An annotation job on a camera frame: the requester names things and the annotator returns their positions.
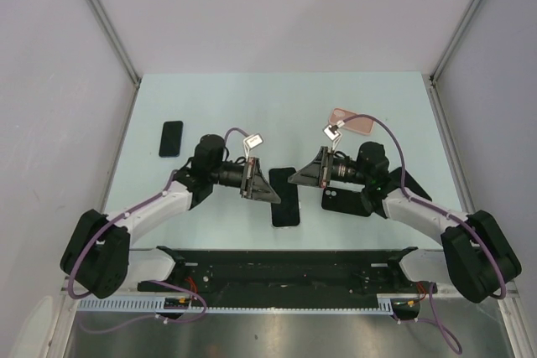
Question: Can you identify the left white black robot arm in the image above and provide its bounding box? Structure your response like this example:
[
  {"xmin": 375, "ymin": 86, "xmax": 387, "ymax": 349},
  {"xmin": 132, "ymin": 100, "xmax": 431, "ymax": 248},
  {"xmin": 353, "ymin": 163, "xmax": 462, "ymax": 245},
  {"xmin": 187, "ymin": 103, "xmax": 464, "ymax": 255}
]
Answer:
[{"xmin": 60, "ymin": 133, "xmax": 280, "ymax": 299}]

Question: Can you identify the aluminium frame post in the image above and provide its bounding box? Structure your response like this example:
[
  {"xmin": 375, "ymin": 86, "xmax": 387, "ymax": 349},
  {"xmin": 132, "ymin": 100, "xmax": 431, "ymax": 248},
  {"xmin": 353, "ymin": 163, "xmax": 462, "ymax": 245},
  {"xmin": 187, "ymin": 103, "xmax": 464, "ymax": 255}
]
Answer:
[
  {"xmin": 429, "ymin": 0, "xmax": 508, "ymax": 82},
  {"xmin": 63, "ymin": 0, "xmax": 141, "ymax": 87}
]

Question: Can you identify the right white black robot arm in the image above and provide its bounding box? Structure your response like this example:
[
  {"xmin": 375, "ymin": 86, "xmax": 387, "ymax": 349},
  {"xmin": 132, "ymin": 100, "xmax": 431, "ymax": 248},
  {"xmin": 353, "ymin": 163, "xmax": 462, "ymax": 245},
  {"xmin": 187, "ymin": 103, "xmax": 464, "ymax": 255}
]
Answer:
[{"xmin": 289, "ymin": 142, "xmax": 522, "ymax": 304}]

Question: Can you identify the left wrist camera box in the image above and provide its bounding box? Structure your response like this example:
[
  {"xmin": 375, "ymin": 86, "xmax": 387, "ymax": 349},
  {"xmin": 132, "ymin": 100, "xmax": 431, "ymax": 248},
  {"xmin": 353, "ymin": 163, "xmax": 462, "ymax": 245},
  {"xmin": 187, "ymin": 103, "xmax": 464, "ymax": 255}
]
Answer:
[{"xmin": 242, "ymin": 133, "xmax": 263, "ymax": 159}]

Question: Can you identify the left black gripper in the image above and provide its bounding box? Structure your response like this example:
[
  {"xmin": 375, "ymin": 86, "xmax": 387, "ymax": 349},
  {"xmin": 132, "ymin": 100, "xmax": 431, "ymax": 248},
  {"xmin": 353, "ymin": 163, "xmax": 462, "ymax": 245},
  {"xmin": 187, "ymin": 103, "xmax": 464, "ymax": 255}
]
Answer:
[{"xmin": 209, "ymin": 157, "xmax": 280, "ymax": 204}]

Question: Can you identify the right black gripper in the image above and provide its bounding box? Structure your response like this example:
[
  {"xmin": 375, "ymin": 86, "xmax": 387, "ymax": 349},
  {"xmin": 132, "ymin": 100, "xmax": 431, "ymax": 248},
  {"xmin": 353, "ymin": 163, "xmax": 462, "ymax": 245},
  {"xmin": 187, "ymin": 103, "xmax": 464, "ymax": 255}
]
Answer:
[{"xmin": 288, "ymin": 147, "xmax": 369, "ymax": 189}]

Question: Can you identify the black phone case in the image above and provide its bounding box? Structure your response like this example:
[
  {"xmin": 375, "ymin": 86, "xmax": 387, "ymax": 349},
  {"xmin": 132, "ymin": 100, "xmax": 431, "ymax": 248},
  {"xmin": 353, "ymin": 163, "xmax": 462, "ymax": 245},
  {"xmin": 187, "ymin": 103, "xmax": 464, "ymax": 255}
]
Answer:
[{"xmin": 321, "ymin": 187, "xmax": 373, "ymax": 217}]

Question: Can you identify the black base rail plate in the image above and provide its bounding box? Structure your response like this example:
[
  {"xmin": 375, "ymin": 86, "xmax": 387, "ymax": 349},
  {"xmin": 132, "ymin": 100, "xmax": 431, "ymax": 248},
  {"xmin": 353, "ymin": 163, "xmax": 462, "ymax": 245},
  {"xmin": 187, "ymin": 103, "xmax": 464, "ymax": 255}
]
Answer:
[{"xmin": 137, "ymin": 248, "xmax": 436, "ymax": 308}]

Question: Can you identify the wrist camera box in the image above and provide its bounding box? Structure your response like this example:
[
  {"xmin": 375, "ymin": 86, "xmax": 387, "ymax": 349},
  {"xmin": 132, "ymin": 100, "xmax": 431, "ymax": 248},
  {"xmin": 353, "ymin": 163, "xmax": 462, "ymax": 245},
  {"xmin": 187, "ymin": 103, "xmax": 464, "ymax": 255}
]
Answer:
[
  {"xmin": 323, "ymin": 124, "xmax": 342, "ymax": 151},
  {"xmin": 242, "ymin": 133, "xmax": 263, "ymax": 159}
]

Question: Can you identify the left aluminium frame post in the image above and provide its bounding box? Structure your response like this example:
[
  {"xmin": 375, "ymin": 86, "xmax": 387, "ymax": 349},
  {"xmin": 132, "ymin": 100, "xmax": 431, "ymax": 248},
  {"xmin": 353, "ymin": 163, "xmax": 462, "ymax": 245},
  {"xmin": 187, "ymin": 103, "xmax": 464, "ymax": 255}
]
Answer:
[{"xmin": 63, "ymin": 0, "xmax": 141, "ymax": 87}]

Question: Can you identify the white slotted cable duct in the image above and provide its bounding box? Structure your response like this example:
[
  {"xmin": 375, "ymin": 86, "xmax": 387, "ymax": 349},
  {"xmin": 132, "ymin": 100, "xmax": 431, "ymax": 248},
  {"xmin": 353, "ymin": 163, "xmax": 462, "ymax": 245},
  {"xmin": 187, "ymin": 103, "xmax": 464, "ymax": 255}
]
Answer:
[{"xmin": 78, "ymin": 296, "xmax": 394, "ymax": 315}]

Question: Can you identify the pink phone case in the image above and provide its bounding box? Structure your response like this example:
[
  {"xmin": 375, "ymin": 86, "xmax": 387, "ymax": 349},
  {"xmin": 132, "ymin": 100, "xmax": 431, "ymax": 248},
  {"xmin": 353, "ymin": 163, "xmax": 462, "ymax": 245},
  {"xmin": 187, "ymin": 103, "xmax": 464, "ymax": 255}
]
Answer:
[{"xmin": 328, "ymin": 108, "xmax": 374, "ymax": 136}]

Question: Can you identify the blue-edged black smartphone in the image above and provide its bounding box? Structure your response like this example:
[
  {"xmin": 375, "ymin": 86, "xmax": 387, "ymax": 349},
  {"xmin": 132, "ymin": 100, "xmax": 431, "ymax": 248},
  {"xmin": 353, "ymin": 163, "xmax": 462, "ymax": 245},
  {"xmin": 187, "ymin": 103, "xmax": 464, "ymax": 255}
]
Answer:
[{"xmin": 159, "ymin": 121, "xmax": 184, "ymax": 158}]

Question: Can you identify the right aluminium frame post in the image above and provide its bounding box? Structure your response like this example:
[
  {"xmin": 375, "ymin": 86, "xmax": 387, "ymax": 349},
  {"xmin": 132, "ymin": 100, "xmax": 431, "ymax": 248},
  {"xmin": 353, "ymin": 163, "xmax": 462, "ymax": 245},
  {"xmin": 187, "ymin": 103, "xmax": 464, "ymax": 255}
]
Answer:
[{"xmin": 429, "ymin": 0, "xmax": 508, "ymax": 82}]

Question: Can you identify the white-edged black smartphone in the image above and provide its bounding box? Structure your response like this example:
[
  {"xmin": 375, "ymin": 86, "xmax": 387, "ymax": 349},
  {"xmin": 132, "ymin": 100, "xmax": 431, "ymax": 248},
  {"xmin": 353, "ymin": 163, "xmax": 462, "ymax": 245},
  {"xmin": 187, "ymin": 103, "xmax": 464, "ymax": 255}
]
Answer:
[{"xmin": 268, "ymin": 167, "xmax": 300, "ymax": 228}]

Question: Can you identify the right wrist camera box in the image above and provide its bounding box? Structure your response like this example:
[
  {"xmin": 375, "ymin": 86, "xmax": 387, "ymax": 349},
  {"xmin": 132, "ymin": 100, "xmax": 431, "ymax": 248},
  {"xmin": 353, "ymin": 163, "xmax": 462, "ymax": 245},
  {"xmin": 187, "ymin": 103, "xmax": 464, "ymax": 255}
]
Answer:
[{"xmin": 323, "ymin": 124, "xmax": 342, "ymax": 151}]

